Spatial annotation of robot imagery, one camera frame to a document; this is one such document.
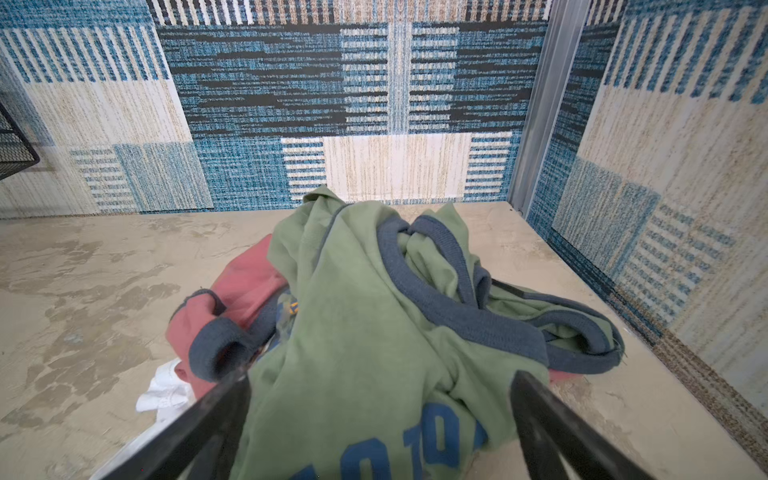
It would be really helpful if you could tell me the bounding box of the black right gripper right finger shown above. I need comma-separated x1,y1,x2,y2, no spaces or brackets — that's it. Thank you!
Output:
510,371,651,479

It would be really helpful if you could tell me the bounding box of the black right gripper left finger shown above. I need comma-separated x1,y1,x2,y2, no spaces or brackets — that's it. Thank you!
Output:
106,367,251,479

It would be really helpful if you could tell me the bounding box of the white cloth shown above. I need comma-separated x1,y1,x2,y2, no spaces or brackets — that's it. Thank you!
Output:
91,358,195,479

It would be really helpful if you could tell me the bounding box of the red shirt with grey cuff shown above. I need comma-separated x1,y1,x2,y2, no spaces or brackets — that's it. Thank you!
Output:
166,235,288,399

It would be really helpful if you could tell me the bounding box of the green shirt with grey trim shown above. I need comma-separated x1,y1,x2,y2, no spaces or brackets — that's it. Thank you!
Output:
231,187,624,479

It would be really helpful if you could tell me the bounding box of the black wire mesh shelf rack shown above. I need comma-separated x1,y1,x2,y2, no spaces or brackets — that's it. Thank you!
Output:
0,105,40,180

